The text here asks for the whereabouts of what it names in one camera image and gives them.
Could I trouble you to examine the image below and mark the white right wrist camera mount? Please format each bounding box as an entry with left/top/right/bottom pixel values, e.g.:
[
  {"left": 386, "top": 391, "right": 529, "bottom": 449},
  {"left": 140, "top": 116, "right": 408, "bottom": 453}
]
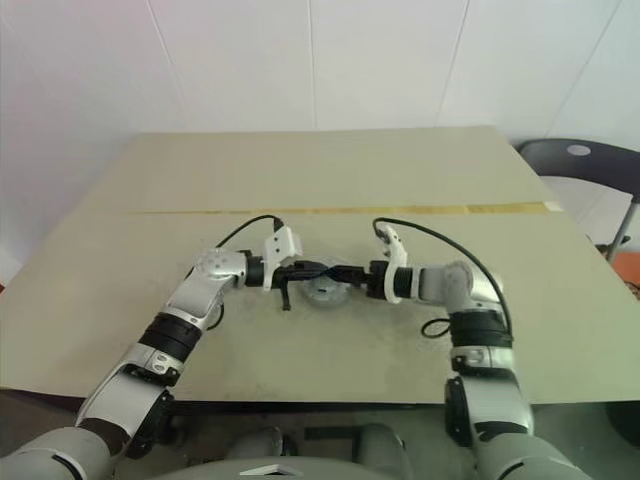
[{"left": 375, "top": 224, "right": 410, "bottom": 305}]

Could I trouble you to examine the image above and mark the black plastic folding chair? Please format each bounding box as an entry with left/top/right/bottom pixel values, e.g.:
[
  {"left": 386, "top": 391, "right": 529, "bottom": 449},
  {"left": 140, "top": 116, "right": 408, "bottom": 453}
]
[{"left": 517, "top": 138, "right": 640, "bottom": 264}]

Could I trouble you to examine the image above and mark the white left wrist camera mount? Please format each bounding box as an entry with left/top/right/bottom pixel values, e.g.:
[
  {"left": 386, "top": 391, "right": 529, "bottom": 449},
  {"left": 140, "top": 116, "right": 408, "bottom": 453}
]
[{"left": 262, "top": 227, "right": 305, "bottom": 292}]

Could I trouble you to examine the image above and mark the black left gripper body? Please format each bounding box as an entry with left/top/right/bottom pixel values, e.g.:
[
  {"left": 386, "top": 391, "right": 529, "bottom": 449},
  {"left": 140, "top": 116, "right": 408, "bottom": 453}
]
[{"left": 272, "top": 259, "right": 306, "bottom": 313}]

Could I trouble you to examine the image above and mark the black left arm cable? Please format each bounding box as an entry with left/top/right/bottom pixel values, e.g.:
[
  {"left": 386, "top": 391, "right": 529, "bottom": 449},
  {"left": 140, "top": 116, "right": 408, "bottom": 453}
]
[{"left": 207, "top": 214, "right": 285, "bottom": 332}]

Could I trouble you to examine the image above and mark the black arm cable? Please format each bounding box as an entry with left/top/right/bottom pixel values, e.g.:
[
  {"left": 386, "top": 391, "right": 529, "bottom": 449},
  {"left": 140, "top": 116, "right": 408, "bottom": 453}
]
[
  {"left": 207, "top": 214, "right": 285, "bottom": 332},
  {"left": 372, "top": 216, "right": 515, "bottom": 346}
]

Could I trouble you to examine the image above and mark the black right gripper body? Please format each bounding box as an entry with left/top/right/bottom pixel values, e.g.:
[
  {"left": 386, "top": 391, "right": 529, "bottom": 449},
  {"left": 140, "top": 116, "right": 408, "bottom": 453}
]
[{"left": 358, "top": 259, "right": 389, "bottom": 301}]

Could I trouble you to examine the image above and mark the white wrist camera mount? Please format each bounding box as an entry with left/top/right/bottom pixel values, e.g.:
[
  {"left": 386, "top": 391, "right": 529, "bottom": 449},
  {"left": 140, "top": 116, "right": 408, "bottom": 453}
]
[
  {"left": 375, "top": 224, "right": 410, "bottom": 305},
  {"left": 262, "top": 227, "right": 305, "bottom": 292}
]

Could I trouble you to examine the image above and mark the grey spoked motor end cap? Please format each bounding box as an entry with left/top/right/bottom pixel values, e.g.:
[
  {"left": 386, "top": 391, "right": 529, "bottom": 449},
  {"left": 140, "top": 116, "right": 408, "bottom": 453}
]
[{"left": 304, "top": 277, "right": 349, "bottom": 301}]

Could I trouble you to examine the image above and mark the dark rounded object under table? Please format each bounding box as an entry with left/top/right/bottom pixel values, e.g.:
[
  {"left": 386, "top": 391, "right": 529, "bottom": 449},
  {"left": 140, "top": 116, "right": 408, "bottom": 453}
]
[{"left": 607, "top": 399, "right": 640, "bottom": 454}]

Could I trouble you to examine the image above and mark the black table frame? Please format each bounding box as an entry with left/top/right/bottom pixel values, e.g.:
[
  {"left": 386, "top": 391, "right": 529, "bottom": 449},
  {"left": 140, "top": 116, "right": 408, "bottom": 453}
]
[{"left": 124, "top": 398, "right": 450, "bottom": 459}]

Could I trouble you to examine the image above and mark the orange parts box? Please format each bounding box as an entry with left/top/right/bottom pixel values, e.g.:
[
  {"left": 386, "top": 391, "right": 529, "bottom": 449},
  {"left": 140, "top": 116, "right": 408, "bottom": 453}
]
[{"left": 612, "top": 252, "right": 640, "bottom": 304}]

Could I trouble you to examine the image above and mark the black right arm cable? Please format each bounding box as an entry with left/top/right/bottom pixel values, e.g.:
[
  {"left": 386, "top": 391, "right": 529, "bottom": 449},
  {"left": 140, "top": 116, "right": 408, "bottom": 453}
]
[{"left": 372, "top": 216, "right": 515, "bottom": 346}]

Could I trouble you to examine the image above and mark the grey rounded robot body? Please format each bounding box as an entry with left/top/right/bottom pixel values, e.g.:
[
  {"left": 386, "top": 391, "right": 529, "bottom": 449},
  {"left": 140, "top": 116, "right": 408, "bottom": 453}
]
[{"left": 164, "top": 423, "right": 481, "bottom": 480}]

